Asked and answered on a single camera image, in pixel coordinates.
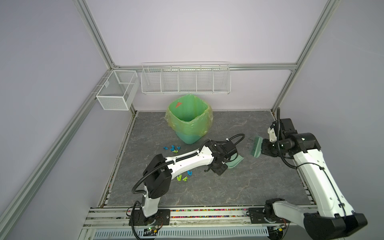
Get mint green hand brush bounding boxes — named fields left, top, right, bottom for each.
left=251, top=136, right=263, bottom=158

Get mint green dustpan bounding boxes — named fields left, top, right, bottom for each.
left=225, top=153, right=244, bottom=169

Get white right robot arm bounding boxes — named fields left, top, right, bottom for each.
left=261, top=109, right=368, bottom=240

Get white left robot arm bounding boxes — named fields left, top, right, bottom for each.
left=132, top=134, right=245, bottom=218

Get blue green scraps near bin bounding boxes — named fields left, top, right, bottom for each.
left=163, top=145, right=181, bottom=153

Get lime green scrap pair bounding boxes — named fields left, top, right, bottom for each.
left=177, top=175, right=188, bottom=182

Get green lined trash bin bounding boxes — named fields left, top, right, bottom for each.
left=165, top=95, right=214, bottom=145

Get small white mesh basket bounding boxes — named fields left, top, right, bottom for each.
left=96, top=70, right=140, bottom=111

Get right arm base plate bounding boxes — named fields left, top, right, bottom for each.
left=247, top=207, right=287, bottom=225

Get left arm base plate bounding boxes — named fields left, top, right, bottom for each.
left=129, top=209, right=171, bottom=227

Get long white wire basket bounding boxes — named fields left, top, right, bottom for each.
left=141, top=62, right=232, bottom=95

